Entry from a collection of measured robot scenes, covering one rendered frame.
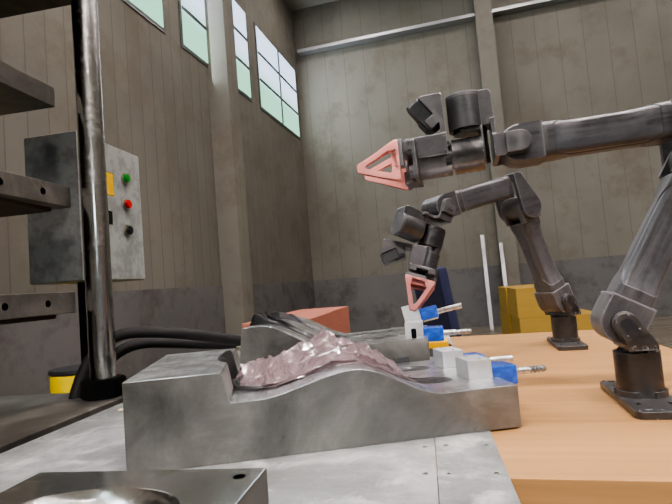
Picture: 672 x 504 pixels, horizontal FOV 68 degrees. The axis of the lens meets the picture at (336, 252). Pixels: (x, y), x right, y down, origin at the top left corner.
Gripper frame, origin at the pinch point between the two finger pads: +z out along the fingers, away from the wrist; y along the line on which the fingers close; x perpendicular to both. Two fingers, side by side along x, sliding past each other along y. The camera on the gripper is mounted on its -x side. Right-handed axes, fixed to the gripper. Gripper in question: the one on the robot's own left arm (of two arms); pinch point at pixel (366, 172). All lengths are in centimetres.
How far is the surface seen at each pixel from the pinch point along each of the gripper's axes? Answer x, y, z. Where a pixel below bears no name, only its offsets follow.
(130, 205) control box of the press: -13, -47, 82
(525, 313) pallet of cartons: 69, -489, -67
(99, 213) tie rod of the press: -5, -17, 68
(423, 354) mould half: 33.7, -13.5, -4.6
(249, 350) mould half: 29.9, -10.5, 29.9
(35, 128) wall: -124, -218, 285
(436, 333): 30.4, -18.5, -7.1
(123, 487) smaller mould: 32, 52, 12
